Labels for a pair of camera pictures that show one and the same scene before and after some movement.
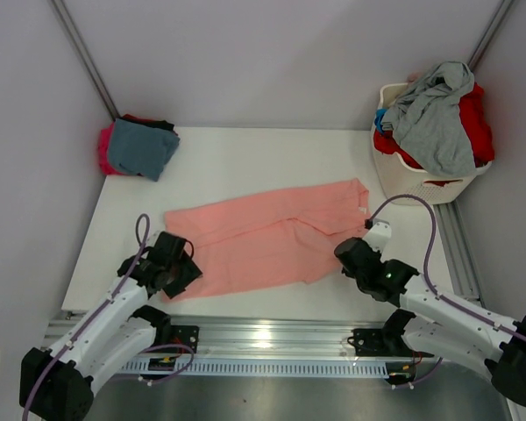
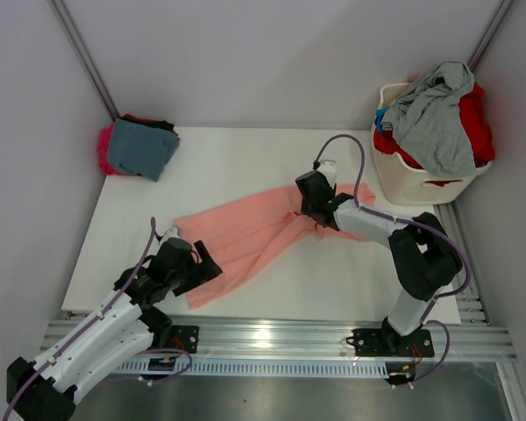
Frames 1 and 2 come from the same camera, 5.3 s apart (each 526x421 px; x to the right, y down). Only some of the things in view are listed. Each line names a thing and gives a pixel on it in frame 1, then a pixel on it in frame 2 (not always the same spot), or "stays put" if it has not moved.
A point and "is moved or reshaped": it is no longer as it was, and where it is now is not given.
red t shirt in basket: (476, 120) stays put
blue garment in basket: (380, 112) stays put
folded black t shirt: (152, 123) stays put
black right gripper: (370, 248) -> (304, 208)
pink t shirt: (272, 239) is moved or reshaped
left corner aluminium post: (65, 15) stays put
